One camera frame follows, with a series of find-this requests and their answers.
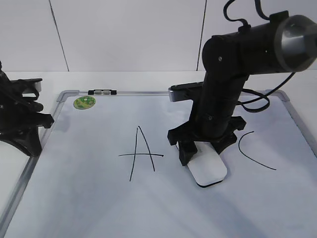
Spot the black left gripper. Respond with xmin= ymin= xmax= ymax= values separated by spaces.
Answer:
xmin=0 ymin=71 xmax=54 ymax=156

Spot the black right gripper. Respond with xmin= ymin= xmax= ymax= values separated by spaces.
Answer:
xmin=167 ymin=74 xmax=247 ymax=166

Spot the white eraser with black felt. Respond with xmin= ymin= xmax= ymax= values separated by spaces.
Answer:
xmin=187 ymin=142 xmax=227 ymax=188

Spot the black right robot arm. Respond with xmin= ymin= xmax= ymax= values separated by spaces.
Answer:
xmin=167 ymin=11 xmax=317 ymax=166

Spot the round green magnet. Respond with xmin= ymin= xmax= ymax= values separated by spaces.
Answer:
xmin=73 ymin=96 xmax=96 ymax=110

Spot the black silver board clip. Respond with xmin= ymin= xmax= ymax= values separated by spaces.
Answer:
xmin=88 ymin=89 xmax=117 ymax=95

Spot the black left camera cable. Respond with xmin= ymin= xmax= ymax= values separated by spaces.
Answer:
xmin=17 ymin=88 xmax=44 ymax=114

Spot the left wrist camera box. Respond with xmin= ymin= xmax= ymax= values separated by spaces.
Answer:
xmin=16 ymin=78 xmax=43 ymax=96

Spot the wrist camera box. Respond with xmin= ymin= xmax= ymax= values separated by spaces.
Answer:
xmin=168 ymin=81 xmax=203 ymax=102
xmin=16 ymin=78 xmax=43 ymax=96

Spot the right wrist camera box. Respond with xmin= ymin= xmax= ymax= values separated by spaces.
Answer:
xmin=168 ymin=81 xmax=203 ymax=102

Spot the white board with grey frame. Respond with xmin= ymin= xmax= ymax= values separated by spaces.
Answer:
xmin=0 ymin=90 xmax=317 ymax=238

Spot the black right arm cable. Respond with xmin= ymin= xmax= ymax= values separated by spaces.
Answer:
xmin=222 ymin=0 xmax=297 ymax=113

